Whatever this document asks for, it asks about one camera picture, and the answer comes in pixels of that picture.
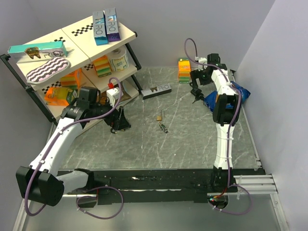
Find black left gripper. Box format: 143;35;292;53
90;96;131;130

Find black padlock keys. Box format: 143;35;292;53
193;94;204;103

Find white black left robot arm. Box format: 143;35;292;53
16;86;130;206

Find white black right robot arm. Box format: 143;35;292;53
190;53;242;192

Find blue Doritos chip bag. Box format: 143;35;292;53
203;81;251;113

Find sponge pack on table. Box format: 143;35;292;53
178;58;191;83

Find brown pouch bottom shelf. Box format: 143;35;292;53
120;80;138;105

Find small brass padlock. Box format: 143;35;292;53
156;110;166;122

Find silver toothpaste box on table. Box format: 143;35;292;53
141;84;172;100

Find beige black shelf rack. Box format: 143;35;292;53
0;17;142;124

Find sponge pack middle shelf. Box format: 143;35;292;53
92;55;111;77

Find orange green snack box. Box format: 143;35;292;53
44;87;77;106

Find orange sponge pack left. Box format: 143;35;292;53
60;68;82;89

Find toilet paper roll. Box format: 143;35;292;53
107;46;129;72

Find pink grey striped sponge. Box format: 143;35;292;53
26;57;71;85

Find purple toothpaste box standing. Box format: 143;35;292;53
104;8;121;42

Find blue toothpaste box standing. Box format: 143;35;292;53
92;11;108;45

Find teal toothpaste box lying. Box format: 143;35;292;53
8;41;68;63

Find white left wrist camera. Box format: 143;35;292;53
106;83;121;106

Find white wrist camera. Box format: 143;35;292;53
106;83;121;106
195;56;207;68

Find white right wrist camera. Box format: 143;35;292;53
195;56;207;68

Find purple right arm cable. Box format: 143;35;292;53
184;38;242;191

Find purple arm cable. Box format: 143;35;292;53
184;38;242;191
25;77;123;216

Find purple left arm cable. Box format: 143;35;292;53
25;77;123;216

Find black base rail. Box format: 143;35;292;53
71;168;227;205

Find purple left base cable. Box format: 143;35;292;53
76;185;124;220

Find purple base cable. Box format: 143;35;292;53
76;185;124;220
208;184;253;215

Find aluminium extrusion rail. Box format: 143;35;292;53
235;175;278;194

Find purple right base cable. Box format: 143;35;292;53
208;184;253;215

